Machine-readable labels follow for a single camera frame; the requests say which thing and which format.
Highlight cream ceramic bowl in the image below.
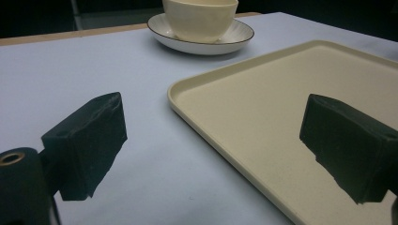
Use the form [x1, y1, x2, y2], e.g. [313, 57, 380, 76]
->
[161, 0, 239, 44]

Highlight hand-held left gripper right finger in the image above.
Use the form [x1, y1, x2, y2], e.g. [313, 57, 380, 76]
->
[298, 93, 398, 205]

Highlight white plate with dark rim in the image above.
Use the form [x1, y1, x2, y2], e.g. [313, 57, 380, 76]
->
[146, 12, 255, 56]

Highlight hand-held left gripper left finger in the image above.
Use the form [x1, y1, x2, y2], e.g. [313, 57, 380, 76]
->
[40, 91, 129, 202]

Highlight beige plastic tray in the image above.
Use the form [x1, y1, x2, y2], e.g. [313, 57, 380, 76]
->
[167, 39, 398, 225]

